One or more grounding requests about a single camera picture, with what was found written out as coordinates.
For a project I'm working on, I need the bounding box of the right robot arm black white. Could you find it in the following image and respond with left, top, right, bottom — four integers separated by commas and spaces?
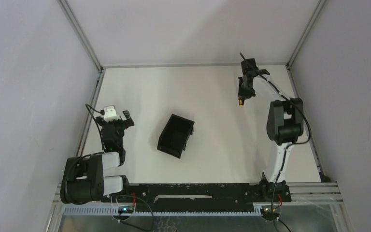
238, 58, 304, 201

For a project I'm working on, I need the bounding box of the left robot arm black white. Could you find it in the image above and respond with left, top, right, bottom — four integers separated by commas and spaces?
60, 108, 134, 205

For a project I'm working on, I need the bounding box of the black plastic bin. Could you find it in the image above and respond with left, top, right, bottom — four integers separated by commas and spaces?
157, 114, 195, 159

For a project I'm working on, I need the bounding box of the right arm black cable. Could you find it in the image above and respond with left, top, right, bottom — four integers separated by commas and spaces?
239, 53, 312, 232

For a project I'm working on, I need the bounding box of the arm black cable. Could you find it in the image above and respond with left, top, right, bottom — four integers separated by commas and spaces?
85, 103, 106, 151
239, 53, 312, 232

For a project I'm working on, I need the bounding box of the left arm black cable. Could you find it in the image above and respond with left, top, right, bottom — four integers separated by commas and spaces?
85, 103, 106, 151

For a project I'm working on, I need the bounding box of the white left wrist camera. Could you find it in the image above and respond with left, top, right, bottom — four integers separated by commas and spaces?
103, 105, 120, 122

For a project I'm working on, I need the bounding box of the aluminium frame left floor rail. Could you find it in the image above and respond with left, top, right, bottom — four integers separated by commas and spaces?
75, 69, 105, 158

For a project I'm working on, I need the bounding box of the aluminium frame floor rail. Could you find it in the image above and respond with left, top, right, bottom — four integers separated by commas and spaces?
285, 64, 332, 183
75, 69, 105, 158

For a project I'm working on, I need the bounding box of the aluminium frame back rail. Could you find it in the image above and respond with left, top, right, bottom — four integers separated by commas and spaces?
102, 62, 289, 69

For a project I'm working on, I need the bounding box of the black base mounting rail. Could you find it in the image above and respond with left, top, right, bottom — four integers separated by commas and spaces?
118, 183, 292, 213

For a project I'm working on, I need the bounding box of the left controller board with wires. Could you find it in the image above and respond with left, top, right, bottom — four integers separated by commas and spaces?
110, 192, 156, 232

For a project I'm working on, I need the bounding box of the controller board with wires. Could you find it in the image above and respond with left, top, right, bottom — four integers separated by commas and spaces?
261, 194, 292, 232
110, 192, 156, 232

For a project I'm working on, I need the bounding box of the aluminium frame right floor rail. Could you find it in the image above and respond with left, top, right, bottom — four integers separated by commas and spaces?
285, 64, 332, 183

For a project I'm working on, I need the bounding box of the white slotted cable duct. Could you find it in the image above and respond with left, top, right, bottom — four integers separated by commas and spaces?
63, 204, 270, 217

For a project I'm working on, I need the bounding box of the right controller board with wires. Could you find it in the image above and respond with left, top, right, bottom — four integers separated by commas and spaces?
261, 194, 292, 232

